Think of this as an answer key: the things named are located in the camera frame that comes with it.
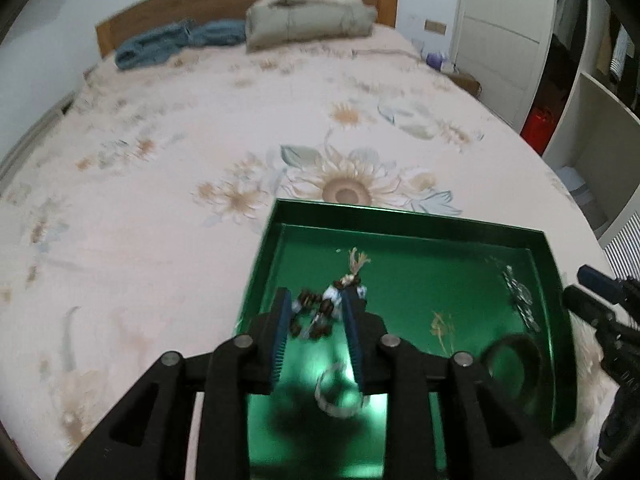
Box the dark beaded bracelet with tassel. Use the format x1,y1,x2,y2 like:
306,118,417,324
288,246,372,342

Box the silver link watch bracelet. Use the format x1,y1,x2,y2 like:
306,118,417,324
491,257,542,334

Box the twisted silver hoop bracelet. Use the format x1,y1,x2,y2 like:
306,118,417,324
313,363,370,420

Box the dark brown wooden bangle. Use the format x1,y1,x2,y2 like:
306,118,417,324
480,334,542,408

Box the green jewelry tray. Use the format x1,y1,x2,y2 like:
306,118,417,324
239,200,577,479

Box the folded clothes on shelf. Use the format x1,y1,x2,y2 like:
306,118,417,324
555,166,608,232

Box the red container in wardrobe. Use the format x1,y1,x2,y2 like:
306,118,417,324
521,106,556,155

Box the floral pink bedspread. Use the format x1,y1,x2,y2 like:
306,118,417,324
1,26,608,479

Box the hanging clothes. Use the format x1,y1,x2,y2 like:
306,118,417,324
553,0,639,112

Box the white wardrobe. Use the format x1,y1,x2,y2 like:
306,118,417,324
449,0,640,281

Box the wooden nightstand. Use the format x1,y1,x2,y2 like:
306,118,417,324
447,73,482,99

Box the blue folded blanket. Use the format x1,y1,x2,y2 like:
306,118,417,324
114,20,246,70

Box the grey fur-trimmed coat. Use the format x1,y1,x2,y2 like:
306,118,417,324
245,0,378,52

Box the charging cable on bed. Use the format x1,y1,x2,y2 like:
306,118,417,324
351,46,426,64

